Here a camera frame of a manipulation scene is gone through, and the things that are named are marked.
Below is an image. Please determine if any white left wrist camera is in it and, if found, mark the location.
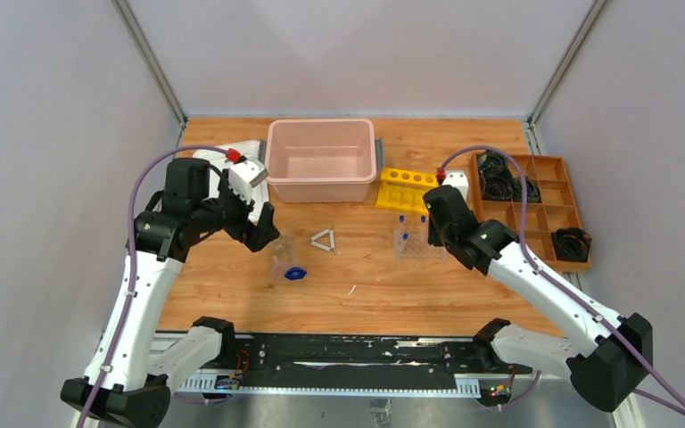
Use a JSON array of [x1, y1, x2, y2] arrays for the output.
[[226, 148, 268, 208]]

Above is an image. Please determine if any wooden compartment organizer tray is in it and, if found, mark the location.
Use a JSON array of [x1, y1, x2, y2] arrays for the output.
[[468, 153, 592, 273]]

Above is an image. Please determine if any dark rolled tie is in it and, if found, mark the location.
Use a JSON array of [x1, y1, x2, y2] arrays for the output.
[[480, 166, 514, 202]]

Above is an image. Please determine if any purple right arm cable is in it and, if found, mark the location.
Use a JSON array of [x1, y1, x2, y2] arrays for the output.
[[435, 144, 685, 428]]

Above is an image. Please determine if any white clay pipe triangle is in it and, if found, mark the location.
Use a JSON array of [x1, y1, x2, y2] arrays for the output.
[[309, 227, 336, 253]]

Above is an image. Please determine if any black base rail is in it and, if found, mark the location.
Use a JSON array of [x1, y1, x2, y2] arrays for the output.
[[170, 332, 534, 398]]

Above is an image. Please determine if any blue floral rolled tie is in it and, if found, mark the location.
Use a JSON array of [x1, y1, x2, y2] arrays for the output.
[[477, 150, 508, 174]]

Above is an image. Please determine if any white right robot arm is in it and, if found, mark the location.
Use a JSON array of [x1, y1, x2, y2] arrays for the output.
[[423, 185, 653, 412]]

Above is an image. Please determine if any green floral rolled tie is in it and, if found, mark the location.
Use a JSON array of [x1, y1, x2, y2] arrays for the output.
[[512, 177, 541, 203]]

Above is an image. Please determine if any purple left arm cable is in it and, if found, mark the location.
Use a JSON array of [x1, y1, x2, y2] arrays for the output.
[[75, 144, 246, 428]]

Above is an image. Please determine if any yellow test tube rack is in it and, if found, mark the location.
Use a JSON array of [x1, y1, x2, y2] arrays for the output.
[[375, 167, 438, 216]]

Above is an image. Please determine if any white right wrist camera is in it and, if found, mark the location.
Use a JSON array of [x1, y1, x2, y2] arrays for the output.
[[434, 169, 469, 204]]

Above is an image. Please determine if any black rolled belt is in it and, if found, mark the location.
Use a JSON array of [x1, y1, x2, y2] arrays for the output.
[[551, 227, 592, 263]]

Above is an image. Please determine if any small clear glass beaker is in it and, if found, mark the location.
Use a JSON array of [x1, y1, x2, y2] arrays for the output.
[[270, 235, 288, 259]]

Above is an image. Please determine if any pink plastic bin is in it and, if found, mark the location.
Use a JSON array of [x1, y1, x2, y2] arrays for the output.
[[265, 119, 378, 203]]

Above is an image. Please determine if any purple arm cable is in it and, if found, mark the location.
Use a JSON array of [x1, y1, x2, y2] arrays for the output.
[[75, 144, 246, 428], [435, 144, 685, 428]]

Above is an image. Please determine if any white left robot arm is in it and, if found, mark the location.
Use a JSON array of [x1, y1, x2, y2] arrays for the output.
[[61, 152, 280, 427]]

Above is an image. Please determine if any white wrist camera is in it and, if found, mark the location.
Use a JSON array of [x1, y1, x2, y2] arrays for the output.
[[434, 169, 469, 204], [226, 148, 268, 208]]

